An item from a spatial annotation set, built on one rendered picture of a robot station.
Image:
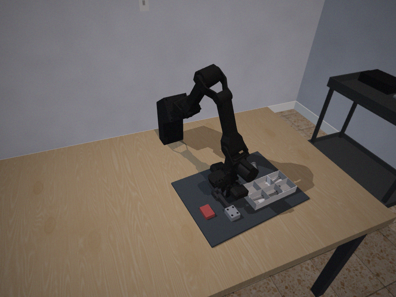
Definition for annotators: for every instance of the grey flat bar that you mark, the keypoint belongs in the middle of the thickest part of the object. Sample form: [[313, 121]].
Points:
[[222, 200]]

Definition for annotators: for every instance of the white mounting block with four holes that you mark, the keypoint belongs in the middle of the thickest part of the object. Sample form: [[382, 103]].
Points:
[[232, 213]]

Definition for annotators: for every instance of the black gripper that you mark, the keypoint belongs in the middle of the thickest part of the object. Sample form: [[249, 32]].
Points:
[[236, 190]]

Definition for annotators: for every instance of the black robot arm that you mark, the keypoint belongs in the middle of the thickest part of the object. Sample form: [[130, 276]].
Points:
[[231, 141]]

